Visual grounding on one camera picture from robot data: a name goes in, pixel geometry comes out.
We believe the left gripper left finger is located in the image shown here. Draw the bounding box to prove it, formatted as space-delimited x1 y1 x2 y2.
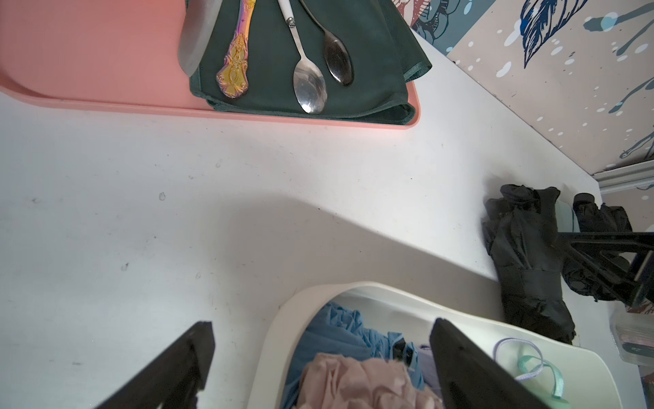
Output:
99 321 216 409

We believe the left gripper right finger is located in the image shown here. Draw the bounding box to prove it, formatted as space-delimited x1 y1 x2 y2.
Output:
429 318 547 409

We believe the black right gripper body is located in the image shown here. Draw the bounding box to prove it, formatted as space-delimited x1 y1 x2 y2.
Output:
555 232 653 308

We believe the lavender umbrella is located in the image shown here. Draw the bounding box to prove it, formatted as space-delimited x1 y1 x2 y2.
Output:
492 337 545 382

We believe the mint green umbrella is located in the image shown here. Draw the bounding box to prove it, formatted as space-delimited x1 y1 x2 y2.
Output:
520 359 572 409

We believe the long black umbrella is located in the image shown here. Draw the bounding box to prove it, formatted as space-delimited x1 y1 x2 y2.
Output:
482 184 576 344

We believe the blue umbrella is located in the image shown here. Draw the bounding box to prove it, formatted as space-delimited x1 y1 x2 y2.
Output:
280 302 425 408

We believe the pink umbrella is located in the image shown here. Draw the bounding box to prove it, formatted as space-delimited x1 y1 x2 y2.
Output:
296 353 444 408

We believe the cream plastic storage box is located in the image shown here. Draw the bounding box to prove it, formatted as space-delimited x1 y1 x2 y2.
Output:
247 281 623 408

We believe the clear cutlery holder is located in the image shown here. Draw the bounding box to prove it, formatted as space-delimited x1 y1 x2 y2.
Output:
610 303 653 368

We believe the dark green cloth pouch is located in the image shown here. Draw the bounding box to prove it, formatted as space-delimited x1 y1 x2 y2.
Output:
190 1 432 125

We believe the pink plastic tray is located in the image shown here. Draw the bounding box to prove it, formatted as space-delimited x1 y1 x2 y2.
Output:
0 0 422 129

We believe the dark metal spoon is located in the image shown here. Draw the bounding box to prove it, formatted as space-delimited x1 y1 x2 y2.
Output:
300 0 354 86

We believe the rainbow handled utensil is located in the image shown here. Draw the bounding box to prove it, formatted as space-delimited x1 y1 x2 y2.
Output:
216 0 256 99

